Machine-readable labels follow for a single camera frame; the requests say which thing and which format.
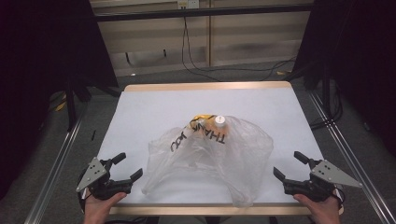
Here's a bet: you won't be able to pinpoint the white wall outlet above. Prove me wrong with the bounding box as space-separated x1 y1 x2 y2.
177 0 200 9

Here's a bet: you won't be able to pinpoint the clear plastic bag black print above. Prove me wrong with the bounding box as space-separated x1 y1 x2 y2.
141 115 275 208

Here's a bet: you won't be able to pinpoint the black stand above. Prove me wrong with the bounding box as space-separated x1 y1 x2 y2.
288 60 332 117
64 78 92 133

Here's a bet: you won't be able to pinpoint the metal floor rail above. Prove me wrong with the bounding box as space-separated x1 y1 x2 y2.
23 105 87 224
307 90 396 224

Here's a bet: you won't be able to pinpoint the black curtain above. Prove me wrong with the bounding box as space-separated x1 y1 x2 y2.
0 0 120 200
292 0 396 157

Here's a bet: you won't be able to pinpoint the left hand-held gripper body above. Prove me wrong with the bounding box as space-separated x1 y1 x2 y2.
76 157 134 201

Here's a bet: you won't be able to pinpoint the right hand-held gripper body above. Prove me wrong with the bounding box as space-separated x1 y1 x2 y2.
282 159 363 203

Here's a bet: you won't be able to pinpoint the black horizontal bar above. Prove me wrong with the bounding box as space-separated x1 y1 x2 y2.
92 4 315 22

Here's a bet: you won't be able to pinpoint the white work board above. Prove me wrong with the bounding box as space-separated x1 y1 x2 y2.
108 81 345 217

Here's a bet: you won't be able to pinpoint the black floor cables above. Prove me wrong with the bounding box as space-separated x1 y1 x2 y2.
309 82 344 131

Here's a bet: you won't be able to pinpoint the black hanging cable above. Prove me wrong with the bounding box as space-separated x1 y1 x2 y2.
185 17 297 82
181 17 220 82

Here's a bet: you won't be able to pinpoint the person's right hand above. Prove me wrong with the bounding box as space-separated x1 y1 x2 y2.
292 195 342 224

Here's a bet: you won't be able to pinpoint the right hand-held gripper cable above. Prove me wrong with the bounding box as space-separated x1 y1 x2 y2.
333 186 347 204

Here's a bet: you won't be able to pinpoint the person's left hand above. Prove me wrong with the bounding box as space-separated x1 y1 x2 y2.
83 191 128 224

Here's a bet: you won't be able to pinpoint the yellow floor tape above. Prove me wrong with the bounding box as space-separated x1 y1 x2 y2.
55 92 67 112

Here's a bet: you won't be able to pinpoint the white table cover sheet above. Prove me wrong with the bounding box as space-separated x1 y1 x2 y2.
96 87 325 205

